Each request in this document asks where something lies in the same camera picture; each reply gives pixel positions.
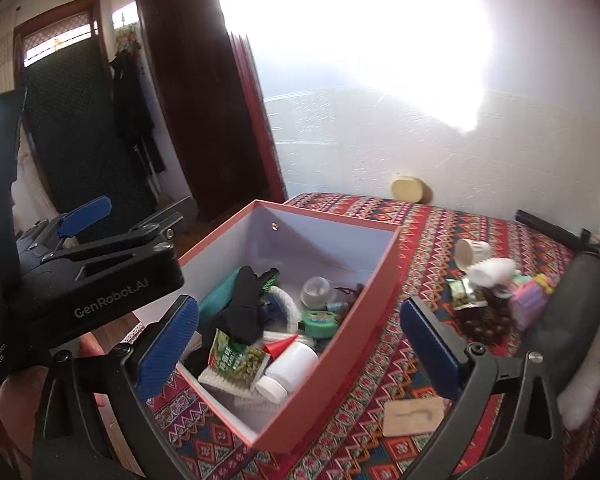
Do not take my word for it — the dark quilted door curtain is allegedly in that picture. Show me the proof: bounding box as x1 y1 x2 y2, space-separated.
17 40 158 246

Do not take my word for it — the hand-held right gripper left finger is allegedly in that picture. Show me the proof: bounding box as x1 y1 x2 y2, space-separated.
32 294 201 480

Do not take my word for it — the white scrub brush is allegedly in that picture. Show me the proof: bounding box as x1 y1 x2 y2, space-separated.
197 365 268 403

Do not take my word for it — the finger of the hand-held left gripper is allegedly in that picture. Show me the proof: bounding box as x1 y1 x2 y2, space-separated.
17 196 113 257
40 210 187 281

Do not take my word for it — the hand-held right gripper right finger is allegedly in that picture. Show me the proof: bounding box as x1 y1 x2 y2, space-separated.
399 296 567 480

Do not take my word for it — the white hanging cloth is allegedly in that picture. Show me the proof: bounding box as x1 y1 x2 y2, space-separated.
11 125 56 221

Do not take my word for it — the black cylinder bag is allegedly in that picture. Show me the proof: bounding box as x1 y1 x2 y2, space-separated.
522 251 600 393

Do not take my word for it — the hanging dark coat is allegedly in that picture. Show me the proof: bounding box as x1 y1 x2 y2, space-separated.
109 47 167 176

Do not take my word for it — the patterned red storage box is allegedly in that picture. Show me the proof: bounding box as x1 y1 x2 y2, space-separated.
145 191 600 480

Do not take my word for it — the clear plastic cup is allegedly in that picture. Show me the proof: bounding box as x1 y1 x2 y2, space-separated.
300 276 335 311

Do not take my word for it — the hanging flower decoration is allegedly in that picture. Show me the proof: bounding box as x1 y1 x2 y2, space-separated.
115 25 141 53

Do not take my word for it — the green pea snack packet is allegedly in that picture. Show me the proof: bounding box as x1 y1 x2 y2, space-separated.
207 329 272 392
447 277 488 311

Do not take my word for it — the person's left hand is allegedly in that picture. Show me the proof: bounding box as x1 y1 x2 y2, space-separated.
77 334 105 361

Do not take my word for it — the black glove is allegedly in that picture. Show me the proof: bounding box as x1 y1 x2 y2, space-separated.
212 266 281 346

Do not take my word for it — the dark bead bracelet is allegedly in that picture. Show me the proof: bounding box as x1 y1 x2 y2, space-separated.
452 295 513 343

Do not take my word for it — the orange storage box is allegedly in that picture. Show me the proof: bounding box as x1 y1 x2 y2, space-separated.
132 199 405 453

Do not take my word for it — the white paper cup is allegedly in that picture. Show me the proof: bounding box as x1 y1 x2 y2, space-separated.
454 239 492 273

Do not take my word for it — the round pale yellow box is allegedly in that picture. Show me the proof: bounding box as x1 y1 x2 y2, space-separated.
391 175 428 204

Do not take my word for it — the small wooden board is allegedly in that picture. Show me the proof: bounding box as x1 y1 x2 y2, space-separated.
381 396 448 438

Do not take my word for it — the white plastic bottle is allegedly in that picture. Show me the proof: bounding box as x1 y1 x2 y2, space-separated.
255 342 320 403

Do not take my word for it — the pink and purple toy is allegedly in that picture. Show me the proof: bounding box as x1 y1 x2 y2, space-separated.
507 272 556 331

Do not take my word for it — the white plastic object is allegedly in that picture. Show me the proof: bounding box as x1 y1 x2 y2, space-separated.
467 257 516 288

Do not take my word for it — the red plastic cone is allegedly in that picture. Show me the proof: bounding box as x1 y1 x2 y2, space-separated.
262 334 301 358

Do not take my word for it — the red framed transom window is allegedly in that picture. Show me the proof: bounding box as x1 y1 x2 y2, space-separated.
15 0 103 68

